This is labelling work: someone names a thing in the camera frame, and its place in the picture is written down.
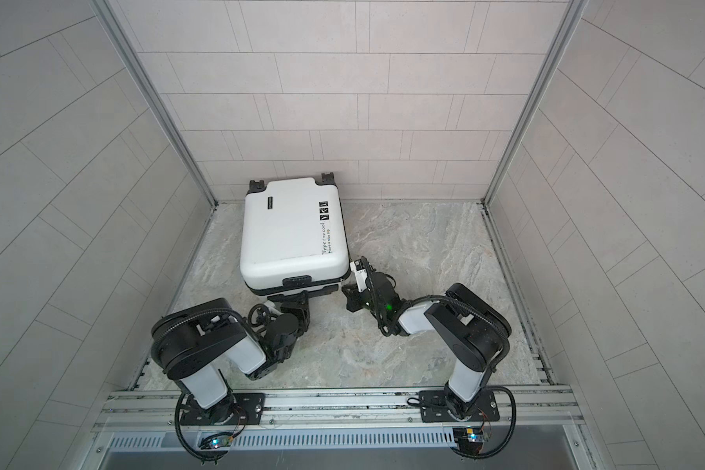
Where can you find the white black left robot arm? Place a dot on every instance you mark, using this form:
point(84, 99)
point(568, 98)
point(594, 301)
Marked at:
point(187, 345)

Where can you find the aluminium mounting rail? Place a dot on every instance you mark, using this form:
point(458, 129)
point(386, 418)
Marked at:
point(331, 419)

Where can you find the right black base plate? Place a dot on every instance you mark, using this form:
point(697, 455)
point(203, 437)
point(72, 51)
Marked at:
point(438, 406)

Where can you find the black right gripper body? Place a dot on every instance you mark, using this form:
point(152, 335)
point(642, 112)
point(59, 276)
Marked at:
point(371, 305)

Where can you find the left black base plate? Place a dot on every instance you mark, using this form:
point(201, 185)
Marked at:
point(234, 409)

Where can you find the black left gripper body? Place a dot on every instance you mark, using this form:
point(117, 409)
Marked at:
point(282, 357)

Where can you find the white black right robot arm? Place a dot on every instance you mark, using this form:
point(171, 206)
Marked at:
point(475, 332)

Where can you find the green circuit board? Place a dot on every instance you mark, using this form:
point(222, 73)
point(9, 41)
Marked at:
point(471, 440)
point(217, 441)

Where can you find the right green circuit board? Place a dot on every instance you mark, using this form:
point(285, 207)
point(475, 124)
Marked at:
point(471, 440)

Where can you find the black and white suitcase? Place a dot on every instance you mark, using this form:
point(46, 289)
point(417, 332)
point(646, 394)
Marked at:
point(294, 237)

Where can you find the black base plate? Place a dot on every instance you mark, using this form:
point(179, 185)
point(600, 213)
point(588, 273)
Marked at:
point(234, 409)
point(438, 406)

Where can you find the left green circuit board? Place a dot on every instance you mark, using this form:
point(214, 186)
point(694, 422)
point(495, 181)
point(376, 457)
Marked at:
point(217, 441)

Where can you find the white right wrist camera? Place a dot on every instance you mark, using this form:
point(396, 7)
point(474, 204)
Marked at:
point(360, 271)

